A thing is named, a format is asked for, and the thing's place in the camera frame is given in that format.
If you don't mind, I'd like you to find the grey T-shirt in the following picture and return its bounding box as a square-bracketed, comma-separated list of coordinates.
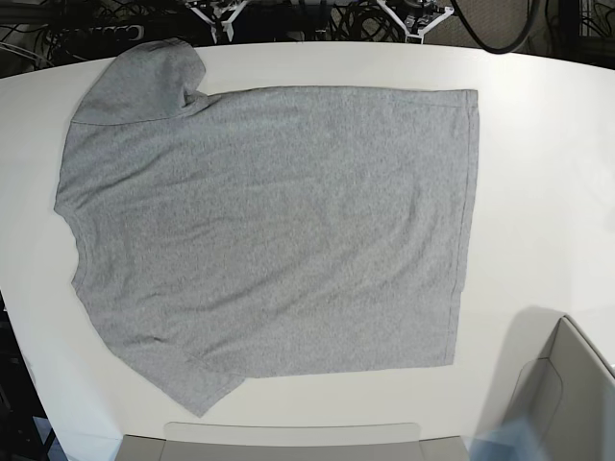
[55, 40, 480, 416]

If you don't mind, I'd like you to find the black power strip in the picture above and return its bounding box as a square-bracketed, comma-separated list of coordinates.
[61, 24, 145, 46]

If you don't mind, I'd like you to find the black cable bundle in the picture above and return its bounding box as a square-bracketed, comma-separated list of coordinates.
[307, 0, 424, 47]

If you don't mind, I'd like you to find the thick black hose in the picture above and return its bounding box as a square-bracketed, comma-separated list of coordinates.
[449, 0, 542, 54]

